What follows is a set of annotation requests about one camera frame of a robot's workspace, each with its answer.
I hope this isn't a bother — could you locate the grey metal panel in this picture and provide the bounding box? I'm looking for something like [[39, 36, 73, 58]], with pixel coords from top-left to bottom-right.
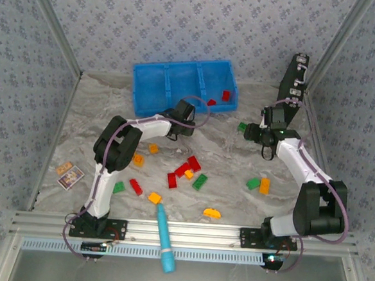
[[12, 247, 354, 281]]

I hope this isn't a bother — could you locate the blue three-compartment plastic bin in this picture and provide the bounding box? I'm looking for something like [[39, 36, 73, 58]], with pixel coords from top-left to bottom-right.
[[130, 53, 242, 124]]

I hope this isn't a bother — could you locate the aluminium mounting rail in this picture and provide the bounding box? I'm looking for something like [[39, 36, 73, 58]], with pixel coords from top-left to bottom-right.
[[10, 209, 361, 260]]

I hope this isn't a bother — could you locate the small picture card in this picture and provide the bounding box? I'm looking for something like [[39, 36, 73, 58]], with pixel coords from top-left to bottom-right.
[[56, 165, 86, 192]]

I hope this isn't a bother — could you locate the aluminium frame post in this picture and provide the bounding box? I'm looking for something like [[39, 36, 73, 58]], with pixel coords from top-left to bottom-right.
[[305, 0, 375, 96], [17, 0, 90, 78]]

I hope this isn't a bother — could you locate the curved orange lego piece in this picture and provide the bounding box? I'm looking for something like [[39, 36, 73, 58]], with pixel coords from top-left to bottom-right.
[[202, 207, 223, 219]]

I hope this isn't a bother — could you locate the small orange card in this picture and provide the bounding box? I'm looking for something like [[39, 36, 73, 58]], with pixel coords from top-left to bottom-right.
[[56, 160, 74, 176]]

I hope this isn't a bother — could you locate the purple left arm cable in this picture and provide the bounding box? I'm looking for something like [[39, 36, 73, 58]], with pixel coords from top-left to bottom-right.
[[60, 87, 213, 270]]

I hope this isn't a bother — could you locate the slotted grey cable duct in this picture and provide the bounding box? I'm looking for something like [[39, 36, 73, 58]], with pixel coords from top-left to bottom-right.
[[21, 235, 275, 268]]

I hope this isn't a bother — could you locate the long green lego brick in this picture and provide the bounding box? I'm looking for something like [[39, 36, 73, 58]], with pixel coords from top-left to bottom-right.
[[191, 173, 209, 192]]

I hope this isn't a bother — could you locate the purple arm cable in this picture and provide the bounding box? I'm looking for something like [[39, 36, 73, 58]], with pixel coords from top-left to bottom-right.
[[60, 87, 213, 270], [255, 98, 359, 280]]

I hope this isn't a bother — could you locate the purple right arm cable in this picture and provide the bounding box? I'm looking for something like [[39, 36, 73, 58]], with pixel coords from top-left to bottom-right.
[[255, 98, 359, 280]]

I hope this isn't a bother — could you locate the black briefcase with metal latches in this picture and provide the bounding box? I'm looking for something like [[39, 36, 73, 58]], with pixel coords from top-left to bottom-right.
[[274, 51, 312, 129]]

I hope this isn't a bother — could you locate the light blue marker pen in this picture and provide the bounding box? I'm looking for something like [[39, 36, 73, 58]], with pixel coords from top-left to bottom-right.
[[152, 203, 181, 275]]

